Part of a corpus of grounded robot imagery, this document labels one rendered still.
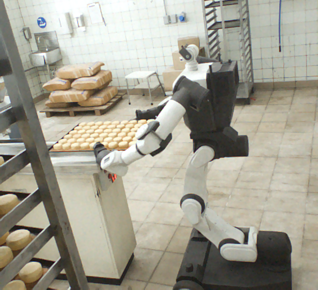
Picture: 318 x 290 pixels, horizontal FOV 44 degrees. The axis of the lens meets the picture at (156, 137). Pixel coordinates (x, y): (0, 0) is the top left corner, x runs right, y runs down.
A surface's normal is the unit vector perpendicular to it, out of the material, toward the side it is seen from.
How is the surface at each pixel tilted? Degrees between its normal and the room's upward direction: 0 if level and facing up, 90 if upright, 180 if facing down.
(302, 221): 0
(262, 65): 90
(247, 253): 90
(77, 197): 90
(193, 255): 0
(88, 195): 90
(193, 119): 101
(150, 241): 0
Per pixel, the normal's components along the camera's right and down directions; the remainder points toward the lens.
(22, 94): 0.91, 0.01
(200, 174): -0.22, 0.76
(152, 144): 0.31, 0.18
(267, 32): -0.37, 0.41
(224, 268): -0.16, -0.91
